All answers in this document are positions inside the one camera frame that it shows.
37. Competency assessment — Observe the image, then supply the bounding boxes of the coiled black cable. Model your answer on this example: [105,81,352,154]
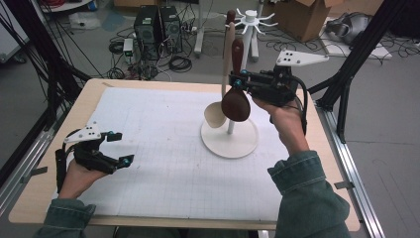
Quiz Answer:
[167,55,193,74]

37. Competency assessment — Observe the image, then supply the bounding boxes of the white stand post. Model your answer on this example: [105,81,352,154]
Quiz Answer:
[249,33,261,63]

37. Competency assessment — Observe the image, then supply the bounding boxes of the grey bag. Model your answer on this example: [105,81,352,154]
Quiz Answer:
[325,12,372,46]

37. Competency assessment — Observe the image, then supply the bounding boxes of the clear plastic bag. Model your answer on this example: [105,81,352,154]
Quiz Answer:
[68,11,102,31]

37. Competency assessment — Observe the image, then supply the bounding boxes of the white utensil rack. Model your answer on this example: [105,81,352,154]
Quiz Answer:
[200,9,278,160]

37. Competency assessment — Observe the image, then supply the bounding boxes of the light wooden spoon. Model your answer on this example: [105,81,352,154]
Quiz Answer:
[203,21,236,129]

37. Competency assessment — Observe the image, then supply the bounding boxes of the white stand leg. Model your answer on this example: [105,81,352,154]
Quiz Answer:
[193,0,206,56]

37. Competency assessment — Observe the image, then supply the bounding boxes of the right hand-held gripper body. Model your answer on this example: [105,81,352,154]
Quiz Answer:
[246,49,330,108]

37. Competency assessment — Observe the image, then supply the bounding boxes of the black computer tower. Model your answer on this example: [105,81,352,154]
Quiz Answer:
[133,4,162,61]
[159,4,182,54]

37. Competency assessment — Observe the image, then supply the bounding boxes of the white power adapter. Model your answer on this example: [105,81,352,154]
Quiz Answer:
[122,38,135,58]

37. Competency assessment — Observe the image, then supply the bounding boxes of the black frame struts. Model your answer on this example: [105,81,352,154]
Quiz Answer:
[0,0,92,186]
[308,0,408,144]

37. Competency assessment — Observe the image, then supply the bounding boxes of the person's right hand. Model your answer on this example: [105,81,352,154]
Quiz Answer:
[252,97,312,156]

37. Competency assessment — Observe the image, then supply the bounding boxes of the brown wooden spoon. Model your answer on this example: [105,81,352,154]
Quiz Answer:
[220,38,252,123]

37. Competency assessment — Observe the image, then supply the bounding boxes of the person's left hand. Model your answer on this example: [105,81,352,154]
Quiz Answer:
[58,159,109,200]

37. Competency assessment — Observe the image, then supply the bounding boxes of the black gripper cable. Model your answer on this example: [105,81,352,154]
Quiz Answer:
[54,148,69,194]
[291,75,310,137]

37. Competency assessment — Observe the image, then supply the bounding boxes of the aluminium rail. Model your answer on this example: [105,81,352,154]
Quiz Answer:
[315,105,386,238]
[0,127,57,217]

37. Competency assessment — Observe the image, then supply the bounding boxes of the wooden table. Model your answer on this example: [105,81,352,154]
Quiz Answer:
[8,77,361,231]

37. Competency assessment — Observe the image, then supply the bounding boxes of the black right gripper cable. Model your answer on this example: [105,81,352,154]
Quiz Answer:
[291,75,310,137]

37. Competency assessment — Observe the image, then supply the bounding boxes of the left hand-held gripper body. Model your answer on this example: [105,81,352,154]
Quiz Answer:
[63,120,119,176]

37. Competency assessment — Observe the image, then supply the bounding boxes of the white floor panel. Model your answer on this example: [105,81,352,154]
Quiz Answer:
[325,41,394,61]

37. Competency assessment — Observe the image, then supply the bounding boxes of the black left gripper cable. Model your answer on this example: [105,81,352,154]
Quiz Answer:
[54,148,69,194]

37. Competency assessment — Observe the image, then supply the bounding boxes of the white grid paper mat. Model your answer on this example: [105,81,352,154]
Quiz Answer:
[53,86,291,222]

